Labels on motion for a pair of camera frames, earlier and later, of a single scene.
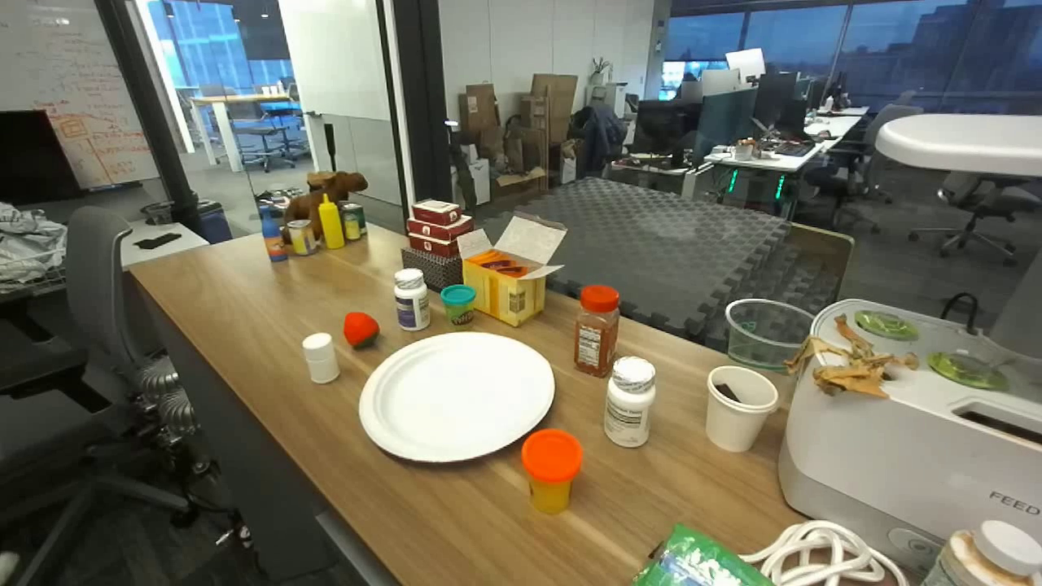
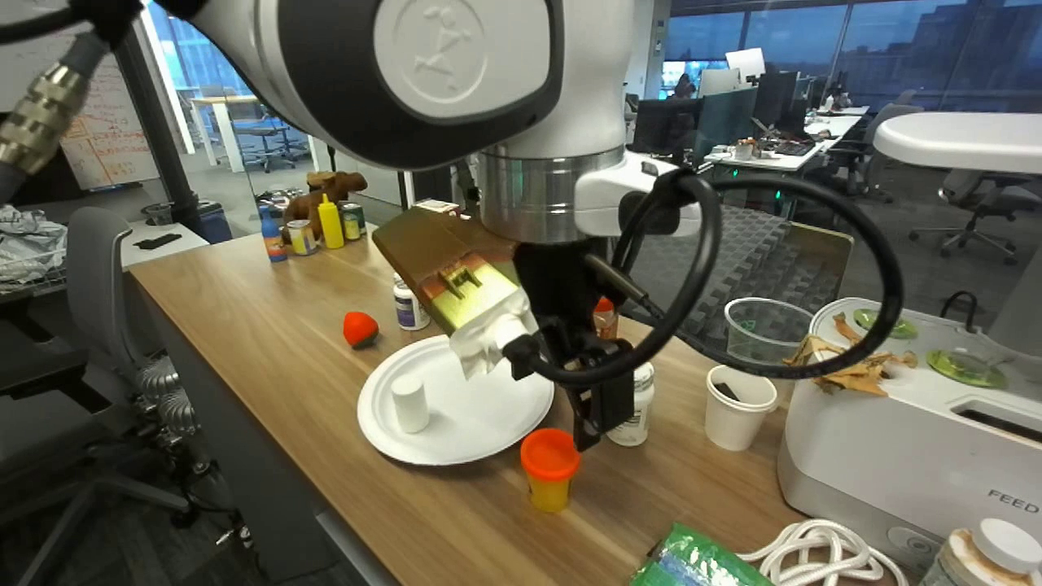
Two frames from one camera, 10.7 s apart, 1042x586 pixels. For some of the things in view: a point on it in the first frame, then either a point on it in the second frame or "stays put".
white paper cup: (738, 401) stays put
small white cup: (321, 359) → (413, 405)
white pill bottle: (630, 401) stays put
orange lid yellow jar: (551, 461) stays put
